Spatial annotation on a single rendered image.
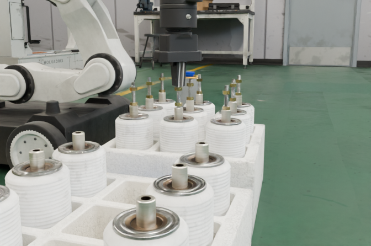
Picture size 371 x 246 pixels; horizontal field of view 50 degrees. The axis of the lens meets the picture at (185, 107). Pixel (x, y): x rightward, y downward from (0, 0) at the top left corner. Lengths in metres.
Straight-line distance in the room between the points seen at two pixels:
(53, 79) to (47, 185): 0.87
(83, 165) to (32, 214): 0.13
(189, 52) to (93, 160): 0.37
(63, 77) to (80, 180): 0.76
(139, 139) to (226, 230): 0.45
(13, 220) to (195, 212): 0.23
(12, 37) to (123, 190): 2.93
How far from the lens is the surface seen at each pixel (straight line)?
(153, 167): 0.96
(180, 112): 0.97
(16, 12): 3.68
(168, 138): 0.96
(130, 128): 0.98
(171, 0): 0.93
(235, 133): 0.93
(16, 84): 1.51
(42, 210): 0.65
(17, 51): 3.67
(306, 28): 6.02
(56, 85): 1.47
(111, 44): 1.37
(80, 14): 1.38
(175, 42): 0.93
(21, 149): 1.32
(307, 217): 1.10
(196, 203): 0.53
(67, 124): 1.29
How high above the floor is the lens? 0.46
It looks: 10 degrees down
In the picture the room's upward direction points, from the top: straight up
